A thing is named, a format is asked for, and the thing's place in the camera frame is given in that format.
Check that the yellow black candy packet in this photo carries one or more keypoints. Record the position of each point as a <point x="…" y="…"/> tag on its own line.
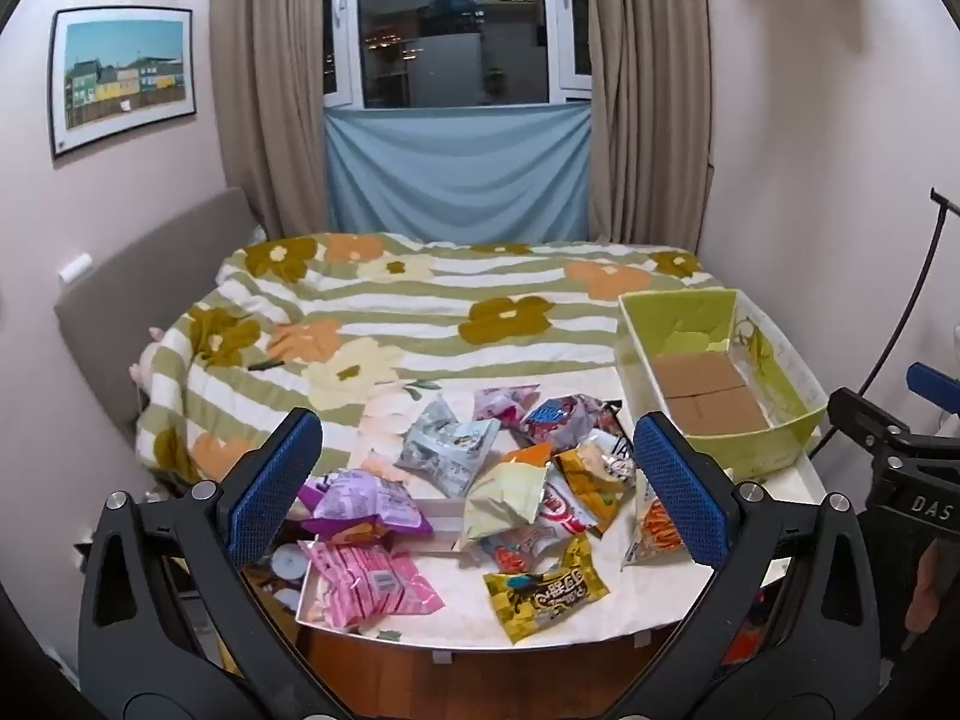
<point x="540" y="592"/>

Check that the beige curtain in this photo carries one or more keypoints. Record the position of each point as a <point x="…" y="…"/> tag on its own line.
<point x="649" y="97"/>
<point x="274" y="90"/>

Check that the red white snack packet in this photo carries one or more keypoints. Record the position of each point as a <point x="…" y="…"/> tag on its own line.
<point x="559" y="514"/>
<point x="517" y="551"/>

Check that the white framed window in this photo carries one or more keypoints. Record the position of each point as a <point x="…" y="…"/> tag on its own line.
<point x="457" y="37"/>

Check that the white wall switch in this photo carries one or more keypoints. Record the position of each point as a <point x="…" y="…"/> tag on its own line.
<point x="76" y="268"/>

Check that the pink plush toy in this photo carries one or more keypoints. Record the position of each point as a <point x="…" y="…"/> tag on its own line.
<point x="146" y="364"/>

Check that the green paper box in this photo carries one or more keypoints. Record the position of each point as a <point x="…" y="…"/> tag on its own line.
<point x="671" y="319"/>

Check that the small orange snack packet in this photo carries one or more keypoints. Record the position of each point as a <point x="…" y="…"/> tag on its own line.
<point x="532" y="456"/>

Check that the green striped floral blanket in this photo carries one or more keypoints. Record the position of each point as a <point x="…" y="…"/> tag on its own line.
<point x="420" y="292"/>

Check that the grey silver snack packet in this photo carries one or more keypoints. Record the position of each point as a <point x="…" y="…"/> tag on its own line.
<point x="442" y="450"/>

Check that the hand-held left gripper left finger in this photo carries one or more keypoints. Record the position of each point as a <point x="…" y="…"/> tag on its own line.
<point x="274" y="484"/>

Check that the purple snack packet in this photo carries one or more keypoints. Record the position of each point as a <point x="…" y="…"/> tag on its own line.
<point x="367" y="499"/>

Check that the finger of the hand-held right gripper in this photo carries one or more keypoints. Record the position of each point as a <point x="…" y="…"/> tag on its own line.
<point x="862" y="420"/>
<point x="934" y="384"/>

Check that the brown cardboard piece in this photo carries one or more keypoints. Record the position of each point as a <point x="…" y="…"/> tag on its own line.
<point x="720" y="412"/>
<point x="697" y="373"/>

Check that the framed houses picture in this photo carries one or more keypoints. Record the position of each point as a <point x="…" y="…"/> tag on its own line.
<point x="124" y="75"/>

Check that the cream green snack packet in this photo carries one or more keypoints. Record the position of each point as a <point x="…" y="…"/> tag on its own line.
<point x="499" y="502"/>

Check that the blue red snack packet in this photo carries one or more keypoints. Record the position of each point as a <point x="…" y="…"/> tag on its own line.
<point x="559" y="416"/>

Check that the grey padded headboard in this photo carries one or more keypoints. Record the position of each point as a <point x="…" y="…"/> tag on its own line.
<point x="135" y="300"/>

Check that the pink silver snack packet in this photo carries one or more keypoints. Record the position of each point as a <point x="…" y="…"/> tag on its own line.
<point x="502" y="403"/>

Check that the light blue cloth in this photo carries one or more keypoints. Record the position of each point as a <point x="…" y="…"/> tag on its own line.
<point x="457" y="172"/>

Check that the orange striped snack packet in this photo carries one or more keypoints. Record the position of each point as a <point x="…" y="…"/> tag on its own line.
<point x="649" y="532"/>

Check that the yellow potato chips packet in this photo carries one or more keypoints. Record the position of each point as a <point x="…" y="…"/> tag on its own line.
<point x="592" y="487"/>

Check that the person's right hand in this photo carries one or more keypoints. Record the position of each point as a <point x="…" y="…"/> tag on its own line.
<point x="926" y="589"/>

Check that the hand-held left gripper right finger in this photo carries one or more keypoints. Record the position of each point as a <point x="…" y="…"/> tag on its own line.
<point x="679" y="495"/>

